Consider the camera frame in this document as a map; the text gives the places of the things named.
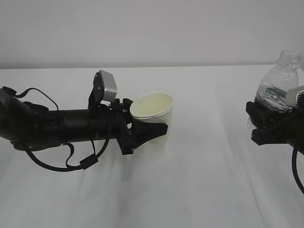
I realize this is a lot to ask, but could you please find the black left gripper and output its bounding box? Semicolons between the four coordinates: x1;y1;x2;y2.
89;97;168;156

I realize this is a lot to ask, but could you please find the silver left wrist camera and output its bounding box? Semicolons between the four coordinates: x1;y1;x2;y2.
88;70;117;110

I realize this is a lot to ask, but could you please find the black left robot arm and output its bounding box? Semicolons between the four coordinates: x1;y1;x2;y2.
0;87;168;155

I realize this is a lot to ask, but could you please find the white paper cup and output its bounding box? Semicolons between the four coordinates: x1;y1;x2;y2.
130;92;174;144

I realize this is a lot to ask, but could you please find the clear green-label water bottle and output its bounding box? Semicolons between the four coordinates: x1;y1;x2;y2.
254;50;302;125

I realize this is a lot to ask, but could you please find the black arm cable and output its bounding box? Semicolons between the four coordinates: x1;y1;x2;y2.
14;87;112;172
291;147;304;194

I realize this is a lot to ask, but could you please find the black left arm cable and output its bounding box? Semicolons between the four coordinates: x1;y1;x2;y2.
14;87;112;172

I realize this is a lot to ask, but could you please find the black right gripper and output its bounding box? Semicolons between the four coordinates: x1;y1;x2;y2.
246;101;304;153

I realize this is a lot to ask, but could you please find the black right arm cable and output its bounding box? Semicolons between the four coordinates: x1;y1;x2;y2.
291;147;304;194

